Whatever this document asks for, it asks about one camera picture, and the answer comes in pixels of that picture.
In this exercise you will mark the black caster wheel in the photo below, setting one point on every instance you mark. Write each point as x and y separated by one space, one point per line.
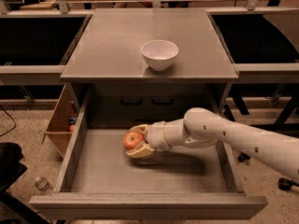
286 184

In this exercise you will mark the black chair base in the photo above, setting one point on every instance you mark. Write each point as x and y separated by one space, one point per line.
11 170

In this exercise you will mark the white ceramic bowl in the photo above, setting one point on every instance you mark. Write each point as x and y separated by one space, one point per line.
159 54

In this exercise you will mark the grey open top drawer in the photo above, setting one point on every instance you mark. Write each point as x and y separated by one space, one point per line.
98 181

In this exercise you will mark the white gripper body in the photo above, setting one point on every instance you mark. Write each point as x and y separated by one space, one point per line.
157 137

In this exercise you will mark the grey cabinet counter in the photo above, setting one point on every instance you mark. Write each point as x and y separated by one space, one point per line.
133 44

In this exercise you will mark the small orange ball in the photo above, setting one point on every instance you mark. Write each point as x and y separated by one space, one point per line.
71 128

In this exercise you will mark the red apple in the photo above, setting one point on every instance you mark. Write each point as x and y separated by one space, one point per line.
132 139

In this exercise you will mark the wooden side box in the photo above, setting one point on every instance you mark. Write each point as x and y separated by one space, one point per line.
58 128

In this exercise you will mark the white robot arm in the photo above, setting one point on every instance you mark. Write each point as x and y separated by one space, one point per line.
201 128

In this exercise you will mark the clear plastic water bottle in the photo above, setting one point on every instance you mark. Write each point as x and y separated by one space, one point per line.
42 184

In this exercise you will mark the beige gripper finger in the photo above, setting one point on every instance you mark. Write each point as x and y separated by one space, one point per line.
142 150
142 128

